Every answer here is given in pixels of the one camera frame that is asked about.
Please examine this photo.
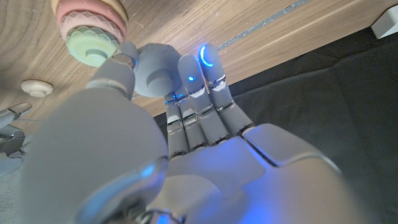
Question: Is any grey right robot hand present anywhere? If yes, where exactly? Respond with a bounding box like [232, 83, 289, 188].
[0, 102, 34, 178]

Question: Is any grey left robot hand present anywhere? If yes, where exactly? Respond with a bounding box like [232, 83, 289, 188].
[18, 41, 371, 224]

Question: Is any small beige disk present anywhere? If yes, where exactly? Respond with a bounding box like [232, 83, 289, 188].
[21, 79, 54, 98]

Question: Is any small dark grey disk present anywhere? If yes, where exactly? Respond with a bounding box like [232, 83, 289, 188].
[133, 42, 183, 98]

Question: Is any dusty pink disk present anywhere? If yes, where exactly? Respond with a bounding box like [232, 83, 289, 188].
[59, 11, 125, 43]

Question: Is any coral red disk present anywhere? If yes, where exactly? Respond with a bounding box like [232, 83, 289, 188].
[55, 0, 127, 35]

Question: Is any black backdrop curtain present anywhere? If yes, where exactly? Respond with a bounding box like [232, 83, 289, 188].
[154, 26, 398, 224]

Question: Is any white power strip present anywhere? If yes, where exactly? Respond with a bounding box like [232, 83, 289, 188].
[371, 4, 398, 40]

